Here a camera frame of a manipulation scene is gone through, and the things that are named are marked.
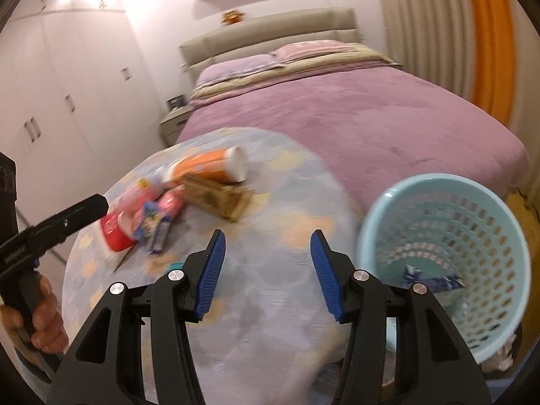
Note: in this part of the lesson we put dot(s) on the pink pillow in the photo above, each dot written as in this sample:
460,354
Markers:
314,49

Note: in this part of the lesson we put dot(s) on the orange plush toy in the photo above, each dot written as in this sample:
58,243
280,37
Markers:
233,17

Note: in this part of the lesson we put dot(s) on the orange curtain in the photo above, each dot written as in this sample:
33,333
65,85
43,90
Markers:
489,38

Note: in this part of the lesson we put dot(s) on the blue and white wrapper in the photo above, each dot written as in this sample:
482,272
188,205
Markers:
154,223

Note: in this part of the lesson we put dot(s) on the beige quilt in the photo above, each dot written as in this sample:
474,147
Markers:
270,76

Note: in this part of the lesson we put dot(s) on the beige padded headboard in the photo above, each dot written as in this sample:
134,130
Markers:
261,31

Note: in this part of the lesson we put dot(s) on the beige curtain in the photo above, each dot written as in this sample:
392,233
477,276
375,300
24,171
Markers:
422,21

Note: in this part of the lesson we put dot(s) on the purple pillow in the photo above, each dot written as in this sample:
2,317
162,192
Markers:
240,67

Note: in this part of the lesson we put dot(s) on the person's left hand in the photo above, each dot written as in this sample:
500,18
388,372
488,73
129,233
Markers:
50,316

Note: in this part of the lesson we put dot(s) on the crumpled white paper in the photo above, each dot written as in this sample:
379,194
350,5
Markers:
502,354

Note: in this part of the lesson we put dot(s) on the light blue plastic basket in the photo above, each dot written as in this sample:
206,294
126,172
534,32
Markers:
379,228

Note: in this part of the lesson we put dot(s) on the red paper cup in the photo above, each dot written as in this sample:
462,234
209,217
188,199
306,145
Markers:
116,232

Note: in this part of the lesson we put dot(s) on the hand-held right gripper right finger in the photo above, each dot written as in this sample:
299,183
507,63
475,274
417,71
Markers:
327,274

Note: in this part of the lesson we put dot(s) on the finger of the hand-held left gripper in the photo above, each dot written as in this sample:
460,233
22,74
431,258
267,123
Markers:
67,219

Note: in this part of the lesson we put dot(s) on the pink snack wrapper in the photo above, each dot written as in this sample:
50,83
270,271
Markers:
135,194

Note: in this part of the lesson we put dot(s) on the beige nightstand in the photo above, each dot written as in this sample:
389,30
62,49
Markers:
173,124

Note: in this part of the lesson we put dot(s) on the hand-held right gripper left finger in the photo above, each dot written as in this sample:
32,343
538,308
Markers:
211,274

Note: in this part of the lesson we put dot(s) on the dark box on nightstand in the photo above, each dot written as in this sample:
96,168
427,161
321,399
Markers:
176,102

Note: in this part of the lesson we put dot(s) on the white wardrobe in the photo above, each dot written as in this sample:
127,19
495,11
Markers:
63,93

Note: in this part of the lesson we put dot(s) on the blue and white carton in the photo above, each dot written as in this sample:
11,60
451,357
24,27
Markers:
434,282

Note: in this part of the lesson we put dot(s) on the small pink packet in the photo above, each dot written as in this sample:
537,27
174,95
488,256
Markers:
172,202

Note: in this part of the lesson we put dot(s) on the orange tube with white cap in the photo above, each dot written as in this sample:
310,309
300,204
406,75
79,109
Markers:
202,164

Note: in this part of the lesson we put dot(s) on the small teal lid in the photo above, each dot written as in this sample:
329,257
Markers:
176,266

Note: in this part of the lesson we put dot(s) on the bed with purple cover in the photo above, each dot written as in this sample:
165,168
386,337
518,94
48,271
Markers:
379,126

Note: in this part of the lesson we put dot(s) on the patterned round tablecloth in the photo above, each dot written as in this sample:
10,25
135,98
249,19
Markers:
261,261

